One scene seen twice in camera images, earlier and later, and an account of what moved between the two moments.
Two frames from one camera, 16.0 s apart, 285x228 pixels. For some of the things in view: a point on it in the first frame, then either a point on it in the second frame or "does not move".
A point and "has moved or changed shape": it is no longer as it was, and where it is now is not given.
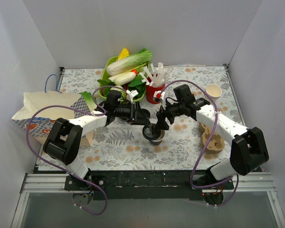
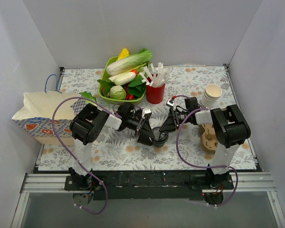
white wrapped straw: [155, 78] does not move
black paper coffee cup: [157, 142] has moved or changed shape
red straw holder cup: [150, 92] does not move
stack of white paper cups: [213, 91] does not move
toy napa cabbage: [133, 61] does not move
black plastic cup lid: [151, 132] has moved or changed shape
